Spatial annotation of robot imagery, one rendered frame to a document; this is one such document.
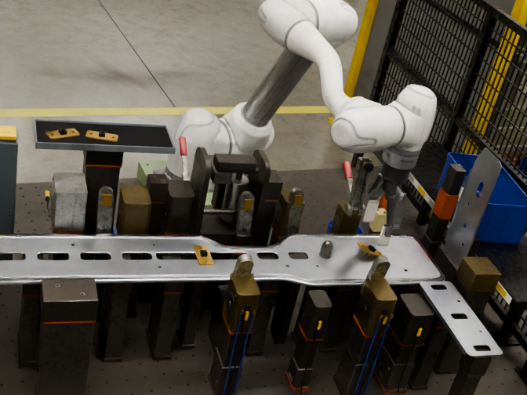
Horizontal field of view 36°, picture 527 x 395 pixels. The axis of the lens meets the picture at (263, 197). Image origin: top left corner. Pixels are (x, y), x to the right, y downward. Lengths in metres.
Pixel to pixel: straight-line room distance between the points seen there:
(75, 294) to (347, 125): 0.73
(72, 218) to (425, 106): 0.92
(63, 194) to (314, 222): 1.14
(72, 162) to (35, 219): 1.78
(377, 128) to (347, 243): 0.48
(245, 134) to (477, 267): 0.97
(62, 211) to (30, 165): 2.31
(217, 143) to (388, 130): 0.96
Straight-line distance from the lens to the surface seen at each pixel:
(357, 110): 1.93
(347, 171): 2.38
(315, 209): 3.02
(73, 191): 2.09
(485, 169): 2.26
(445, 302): 2.19
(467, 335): 2.11
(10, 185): 2.28
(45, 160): 4.47
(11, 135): 2.21
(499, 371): 2.55
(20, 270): 1.99
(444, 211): 2.48
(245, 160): 2.18
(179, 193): 2.19
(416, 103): 2.01
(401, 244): 2.37
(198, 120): 2.73
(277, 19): 2.37
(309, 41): 2.29
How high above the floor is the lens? 2.20
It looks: 30 degrees down
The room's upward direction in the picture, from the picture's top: 13 degrees clockwise
